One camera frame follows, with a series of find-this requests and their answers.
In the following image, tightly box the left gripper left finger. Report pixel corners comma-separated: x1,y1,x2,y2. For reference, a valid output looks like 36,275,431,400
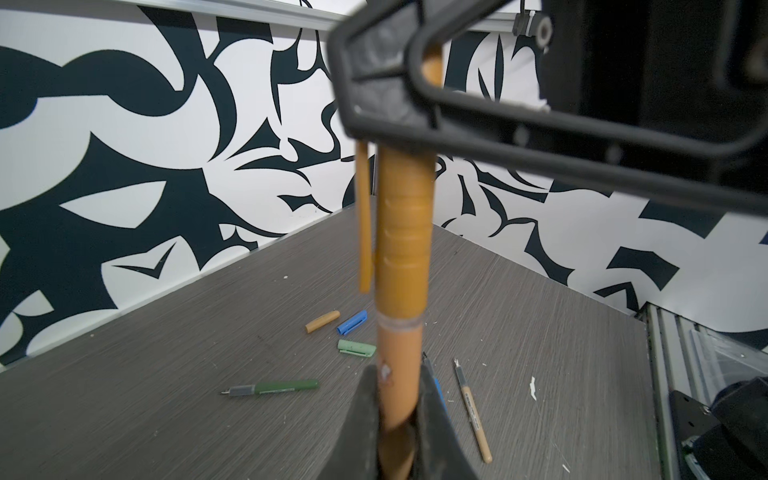
318,366,380,480

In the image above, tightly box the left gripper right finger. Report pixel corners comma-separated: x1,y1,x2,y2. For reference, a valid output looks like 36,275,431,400
413,364,478,480

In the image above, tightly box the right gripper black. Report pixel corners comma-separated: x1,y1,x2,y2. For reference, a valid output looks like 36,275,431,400
407,1,767,195

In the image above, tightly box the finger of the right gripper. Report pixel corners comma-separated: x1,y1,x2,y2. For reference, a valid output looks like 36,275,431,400
327,1,767,213

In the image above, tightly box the light green pen cap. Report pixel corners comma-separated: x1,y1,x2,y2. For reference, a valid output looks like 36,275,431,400
337,339,376,358

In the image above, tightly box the brown pen cap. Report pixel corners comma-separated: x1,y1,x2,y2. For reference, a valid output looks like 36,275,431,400
355,44,445,319

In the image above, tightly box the brown pen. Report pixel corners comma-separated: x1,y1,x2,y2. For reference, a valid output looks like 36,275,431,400
377,317,423,479

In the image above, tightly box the tan pen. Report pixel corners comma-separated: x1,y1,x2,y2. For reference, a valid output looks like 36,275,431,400
453,358,493,464

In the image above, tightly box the blue pen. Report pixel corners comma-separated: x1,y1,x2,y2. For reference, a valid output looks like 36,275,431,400
422,351,446,408

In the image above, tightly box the dark green pen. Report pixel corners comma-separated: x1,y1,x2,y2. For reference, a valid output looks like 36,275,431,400
220,379,319,397

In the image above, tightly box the tan pen cap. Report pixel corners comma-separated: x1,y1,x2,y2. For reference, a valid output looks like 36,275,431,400
305,310,340,334

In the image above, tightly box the blue pen cap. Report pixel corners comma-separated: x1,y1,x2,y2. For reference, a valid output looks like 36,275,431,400
336,310,368,336

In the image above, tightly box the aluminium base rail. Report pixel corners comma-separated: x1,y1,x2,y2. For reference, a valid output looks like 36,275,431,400
638,303,767,479

